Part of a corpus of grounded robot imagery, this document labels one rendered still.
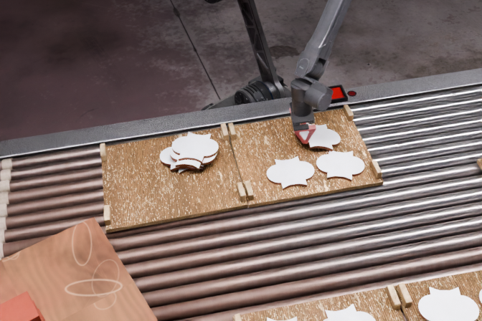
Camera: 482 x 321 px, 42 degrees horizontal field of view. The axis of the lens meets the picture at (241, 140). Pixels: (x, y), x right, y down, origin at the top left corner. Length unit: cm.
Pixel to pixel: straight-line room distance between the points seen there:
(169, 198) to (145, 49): 238
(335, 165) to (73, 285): 84
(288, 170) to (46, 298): 78
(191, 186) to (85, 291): 50
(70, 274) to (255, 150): 71
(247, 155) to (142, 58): 220
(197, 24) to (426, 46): 150
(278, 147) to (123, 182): 49
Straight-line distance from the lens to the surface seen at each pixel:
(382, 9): 452
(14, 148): 221
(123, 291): 158
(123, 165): 201
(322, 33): 187
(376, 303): 167
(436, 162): 205
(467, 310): 169
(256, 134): 206
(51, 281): 165
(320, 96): 183
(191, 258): 176
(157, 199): 189
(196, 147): 195
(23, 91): 404
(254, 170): 194
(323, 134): 203
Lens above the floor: 232
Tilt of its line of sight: 43 degrees down
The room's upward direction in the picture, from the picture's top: 3 degrees counter-clockwise
